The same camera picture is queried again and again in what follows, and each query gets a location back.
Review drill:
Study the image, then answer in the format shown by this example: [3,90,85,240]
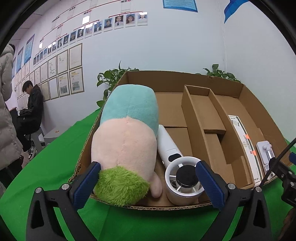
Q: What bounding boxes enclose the framed certificates on wall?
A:
[13,43,85,110]

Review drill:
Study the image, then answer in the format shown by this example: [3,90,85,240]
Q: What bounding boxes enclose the white handheld fan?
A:
[157,125,204,206]

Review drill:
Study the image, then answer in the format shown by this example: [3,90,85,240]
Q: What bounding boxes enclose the large flat cardboard box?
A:
[68,70,293,211]

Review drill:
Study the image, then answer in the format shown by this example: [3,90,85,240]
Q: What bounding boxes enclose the blue wall decal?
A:
[224,0,248,22]

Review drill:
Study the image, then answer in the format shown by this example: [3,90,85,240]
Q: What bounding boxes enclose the staff photo row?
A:
[32,11,148,66]

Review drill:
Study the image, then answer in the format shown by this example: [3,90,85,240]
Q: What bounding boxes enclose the potted plant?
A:
[203,64,241,83]
[96,62,139,108]

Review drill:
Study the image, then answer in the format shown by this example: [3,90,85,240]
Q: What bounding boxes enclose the right potted plant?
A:
[203,64,241,83]

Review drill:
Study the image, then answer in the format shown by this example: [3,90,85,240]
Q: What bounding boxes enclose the left potted plant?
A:
[96,62,139,108]

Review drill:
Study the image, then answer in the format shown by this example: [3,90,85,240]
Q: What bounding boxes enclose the seated man in black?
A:
[16,80,44,152]

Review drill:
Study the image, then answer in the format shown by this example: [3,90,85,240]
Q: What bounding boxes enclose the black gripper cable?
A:
[259,138,296,188]

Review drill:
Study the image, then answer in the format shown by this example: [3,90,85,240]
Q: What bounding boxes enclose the blue wall poster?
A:
[163,0,198,13]

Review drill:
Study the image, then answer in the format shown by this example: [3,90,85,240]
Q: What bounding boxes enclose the narrow cardboard tray box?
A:
[181,85,254,189]

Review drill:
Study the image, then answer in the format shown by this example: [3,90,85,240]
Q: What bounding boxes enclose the grey plastic stool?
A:
[44,128,65,146]

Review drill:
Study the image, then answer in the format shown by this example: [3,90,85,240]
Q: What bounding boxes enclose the pastel plush toy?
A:
[91,84,163,206]

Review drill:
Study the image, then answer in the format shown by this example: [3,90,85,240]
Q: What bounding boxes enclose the white folding phone stand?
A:
[256,141,275,174]

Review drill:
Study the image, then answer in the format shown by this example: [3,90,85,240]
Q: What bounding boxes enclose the person in beige coat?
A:
[0,44,23,188]

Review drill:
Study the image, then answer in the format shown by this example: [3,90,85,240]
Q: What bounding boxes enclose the green white medicine box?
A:
[228,115,263,187]

